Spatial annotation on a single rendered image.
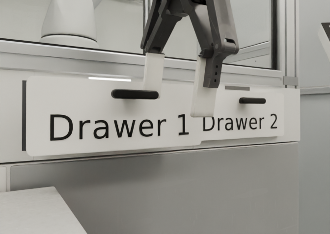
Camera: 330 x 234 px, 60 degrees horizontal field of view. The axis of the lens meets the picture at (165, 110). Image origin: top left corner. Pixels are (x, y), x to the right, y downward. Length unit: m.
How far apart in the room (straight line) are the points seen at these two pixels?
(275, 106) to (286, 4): 0.29
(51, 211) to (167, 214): 0.30
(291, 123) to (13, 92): 0.67
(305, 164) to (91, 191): 1.75
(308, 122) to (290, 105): 1.25
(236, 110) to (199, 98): 0.35
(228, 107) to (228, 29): 0.36
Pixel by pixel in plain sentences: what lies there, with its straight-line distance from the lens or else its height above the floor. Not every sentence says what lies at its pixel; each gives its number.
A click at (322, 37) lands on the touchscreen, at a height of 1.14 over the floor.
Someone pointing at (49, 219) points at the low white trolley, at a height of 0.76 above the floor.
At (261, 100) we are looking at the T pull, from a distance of 0.68.
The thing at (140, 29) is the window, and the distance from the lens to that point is 0.60.
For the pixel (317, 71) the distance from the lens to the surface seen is 2.07.
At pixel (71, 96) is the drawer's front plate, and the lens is 0.43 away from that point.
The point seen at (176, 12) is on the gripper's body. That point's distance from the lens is 0.39.
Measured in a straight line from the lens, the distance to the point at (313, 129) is 2.08.
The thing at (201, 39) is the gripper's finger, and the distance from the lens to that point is 0.33.
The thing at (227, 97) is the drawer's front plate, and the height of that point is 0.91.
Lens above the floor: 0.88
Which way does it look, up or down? 1 degrees up
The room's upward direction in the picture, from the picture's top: straight up
